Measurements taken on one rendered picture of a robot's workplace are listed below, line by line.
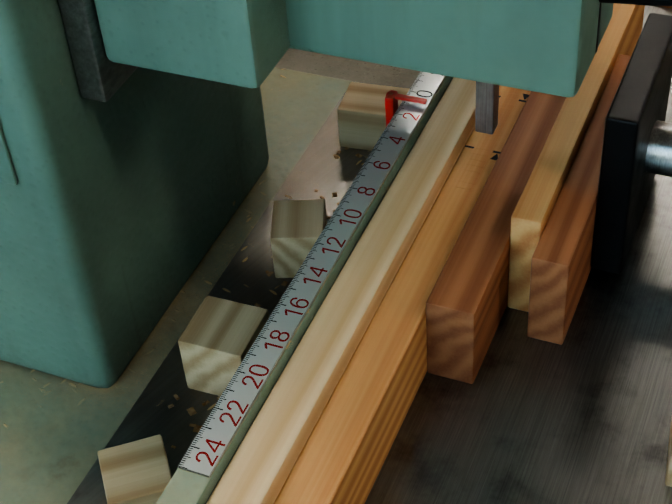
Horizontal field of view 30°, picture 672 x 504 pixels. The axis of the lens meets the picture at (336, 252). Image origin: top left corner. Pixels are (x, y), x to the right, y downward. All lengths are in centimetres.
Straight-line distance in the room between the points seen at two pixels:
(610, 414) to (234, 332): 22
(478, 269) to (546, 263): 3
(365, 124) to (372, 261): 30
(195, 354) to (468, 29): 24
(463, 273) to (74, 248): 20
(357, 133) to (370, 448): 37
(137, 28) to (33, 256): 14
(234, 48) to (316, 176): 29
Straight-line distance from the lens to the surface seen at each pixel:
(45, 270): 66
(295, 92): 91
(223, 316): 69
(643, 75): 58
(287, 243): 74
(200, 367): 69
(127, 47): 59
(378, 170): 59
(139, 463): 64
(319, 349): 51
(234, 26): 55
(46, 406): 72
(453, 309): 53
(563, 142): 60
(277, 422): 49
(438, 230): 58
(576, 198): 58
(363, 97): 85
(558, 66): 55
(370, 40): 57
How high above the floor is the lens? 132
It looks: 42 degrees down
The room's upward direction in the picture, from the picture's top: 5 degrees counter-clockwise
